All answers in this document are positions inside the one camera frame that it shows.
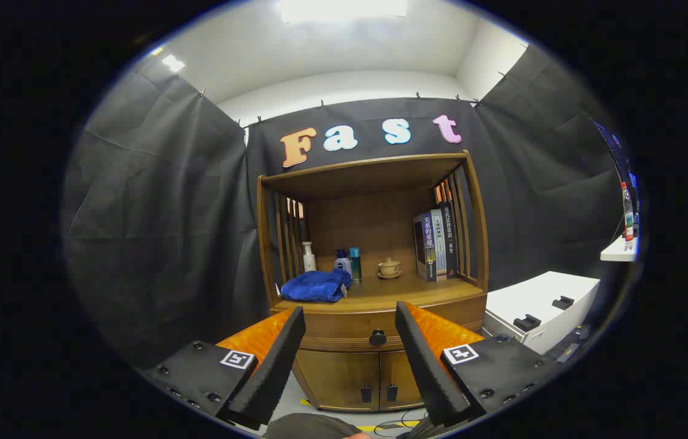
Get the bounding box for book with white spine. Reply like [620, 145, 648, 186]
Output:
[430, 209, 448, 278]

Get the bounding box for person's grey clothing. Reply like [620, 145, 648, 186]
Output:
[263, 413, 360, 439]

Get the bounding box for blue folded towel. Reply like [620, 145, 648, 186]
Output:
[281, 269, 352, 304]

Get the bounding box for white box with black handles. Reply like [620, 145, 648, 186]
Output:
[483, 271, 600, 355]

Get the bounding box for black floor cables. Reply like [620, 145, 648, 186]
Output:
[374, 412, 427, 430]

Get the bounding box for white side table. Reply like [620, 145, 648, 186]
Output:
[600, 235, 640, 263]

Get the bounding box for large ceiling light panel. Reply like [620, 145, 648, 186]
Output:
[277, 0, 408, 24]

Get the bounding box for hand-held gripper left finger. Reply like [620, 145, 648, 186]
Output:
[140, 307, 307, 426]

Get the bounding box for wooden drawer with black knob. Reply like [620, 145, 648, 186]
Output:
[273, 296, 487, 353]

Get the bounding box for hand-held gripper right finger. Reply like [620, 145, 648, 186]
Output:
[395, 301, 559, 427]

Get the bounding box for wooden cabinet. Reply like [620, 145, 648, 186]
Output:
[257, 151, 489, 412]

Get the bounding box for clear bottle with red label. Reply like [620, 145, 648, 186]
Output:
[620, 182, 635, 252]

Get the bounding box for wooden countertop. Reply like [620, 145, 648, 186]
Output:
[272, 271, 484, 313]

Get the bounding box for wooden cabinet door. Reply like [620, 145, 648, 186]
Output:
[293, 351, 381, 410]
[378, 351, 424, 410]

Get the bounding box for book with blue spine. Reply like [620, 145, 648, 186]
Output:
[414, 212, 437, 282]

